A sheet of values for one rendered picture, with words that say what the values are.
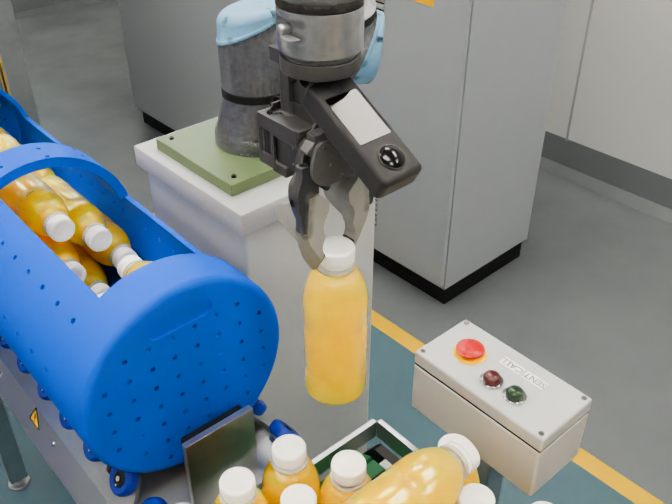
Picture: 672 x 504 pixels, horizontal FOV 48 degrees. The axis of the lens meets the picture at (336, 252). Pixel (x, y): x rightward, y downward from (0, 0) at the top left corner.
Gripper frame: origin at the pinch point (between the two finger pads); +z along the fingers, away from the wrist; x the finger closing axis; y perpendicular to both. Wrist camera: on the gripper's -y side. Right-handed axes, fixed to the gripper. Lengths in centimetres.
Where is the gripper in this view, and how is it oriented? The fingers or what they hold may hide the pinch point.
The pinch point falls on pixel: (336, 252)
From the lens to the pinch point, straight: 76.2
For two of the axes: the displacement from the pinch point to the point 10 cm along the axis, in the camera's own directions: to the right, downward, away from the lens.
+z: 0.0, 8.2, 5.7
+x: -7.5, 3.8, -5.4
